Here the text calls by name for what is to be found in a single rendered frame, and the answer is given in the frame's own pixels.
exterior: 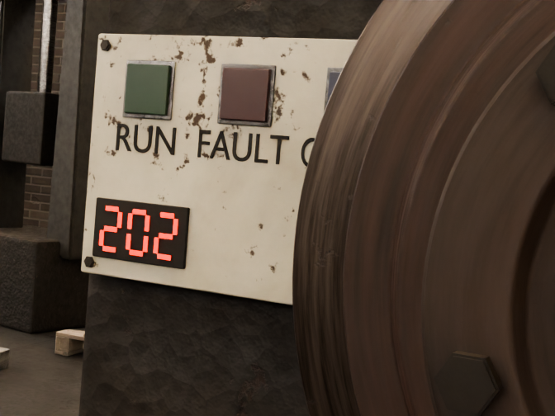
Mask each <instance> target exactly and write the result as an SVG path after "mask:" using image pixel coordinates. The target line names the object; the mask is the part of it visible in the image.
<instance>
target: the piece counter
mask: <svg viewBox="0 0 555 416"><path fill-rule="evenodd" d="M106 210H109V211H116V212H118V211H119V207H116V206H106ZM133 214H137V215H145V231H149V218H150V216H149V215H146V210H137V209H133V212H132V214H130V213H129V214H128V223H127V229H131V227H132V216H133ZM160 217H164V218H170V219H173V234H174V235H177V233H178V219H174V214H171V213H164V212H160ZM121 222H122V212H118V219H117V227H111V226H104V230H105V231H111V232H117V228H121ZM104 230H100V236H99V245H101V246H102V251H108V252H114V253H115V252H116V248H113V247H107V246H103V239H104ZM173 234H162V233H159V238H161V239H173ZM130 238H131V234H126V249H130ZM159 238H154V253H158V246H159ZM147 248H148V236H144V244H143V252H147ZM143 252H142V251H136V250H130V255H135V256H141V257H142V256H143ZM157 258H158V259H164V260H171V255H165V254H159V253H158V254H157Z"/></svg>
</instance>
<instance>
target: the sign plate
mask: <svg viewBox="0 0 555 416"><path fill-rule="evenodd" d="M357 41H358V40H339V39H304V38H269V37H233V36H199V35H130V34H100V35H99V36H98V45H97V66H96V77H95V88H94V100H93V111H92V133H91V144H90V155H89V166H88V188H87V200H86V210H85V221H84V233H83V255H82V266H81V271H82V272H87V273H92V274H98V275H103V276H109V277H118V278H124V279H129V280H134V281H144V282H149V283H154V284H160V285H166V286H176V287H181V288H186V289H191V290H197V291H206V292H212V293H217V294H222V295H232V296H238V297H243V298H249V299H254V300H264V301H269V302H274V303H279V304H285V305H292V266H293V251H294V241H295V233H296V220H297V214H298V208H299V203H300V198H301V189H302V186H303V182H304V178H305V174H306V168H307V164H308V161H309V157H310V154H311V150H312V146H313V144H314V140H315V136H316V133H317V130H318V128H319V125H320V121H321V118H322V116H323V114H324V111H325V108H326V105H327V99H328V89H329V80H330V72H341V71H342V69H343V67H344V65H345V63H346V61H347V59H348V57H349V55H350V53H351V51H352V50H353V48H354V46H355V44H356V42H357ZM127 64H162V65H170V66H171V71H170V82H169V93H168V113H167V115H166V116H159V115H146V114H134V113H125V112H124V107H125V96H126V75H127ZM223 68H246V69H270V70H271V76H270V86H269V96H268V115H267V121H266V122H257V121H233V120H221V119H220V107H221V88H222V78H223ZM106 206H116V207H119V211H118V212H122V222H121V228H117V232H111V231H105V230H104V226H111V227H117V219H118V212H116V211H109V210H106ZM133 209H137V210H146V215H149V216H150V218H149V231H145V215H137V214H133V216H132V227H131V229H127V223H128V214H129V213H130V214H132V212H133ZM160 212H164V213H171V214H174V219H178V233H177V235H174V234H173V219H170V218H164V217H160ZM100 230H104V239H103V246H107V247H113V248H116V252H115V253H114V252H108V251H102V246H101V245H99V236H100ZM159 233H162V234H173V239H161V238H159ZM126 234H131V238H130V249H126ZM144 236H148V248H147V252H143V244H144ZM154 238H159V246H158V253H159V254H165V255H171V260H164V259H158V258H157V254H158V253H154ZM130 250H136V251H142V252H143V256H142V257H141V256H135V255H130Z"/></svg>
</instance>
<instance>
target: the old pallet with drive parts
mask: <svg viewBox="0 0 555 416"><path fill-rule="evenodd" d="M84 336H85V331H81V330H76V329H65V330H61V331H58V332H56V340H55V354H59V355H64V356H70V355H74V354H77V353H81V352H83V347H84V343H83V341H84Z"/></svg>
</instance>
